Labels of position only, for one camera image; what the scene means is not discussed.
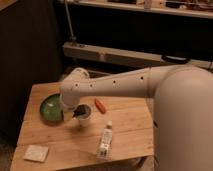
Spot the wooden shelf rack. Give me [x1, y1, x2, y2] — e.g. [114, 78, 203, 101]
[56, 0, 213, 71]

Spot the white square sponge pad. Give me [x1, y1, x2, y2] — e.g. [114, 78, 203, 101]
[24, 145, 49, 162]

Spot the black handle on shelf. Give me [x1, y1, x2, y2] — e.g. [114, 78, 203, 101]
[161, 55, 191, 64]

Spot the white glue bottle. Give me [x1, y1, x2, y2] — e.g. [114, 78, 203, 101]
[97, 121, 113, 159]

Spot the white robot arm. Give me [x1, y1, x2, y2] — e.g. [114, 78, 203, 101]
[60, 65, 213, 171]

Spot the metal pole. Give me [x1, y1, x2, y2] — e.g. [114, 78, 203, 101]
[64, 0, 77, 44]

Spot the green ceramic bowl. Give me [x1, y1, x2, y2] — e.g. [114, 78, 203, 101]
[40, 93, 63, 122]

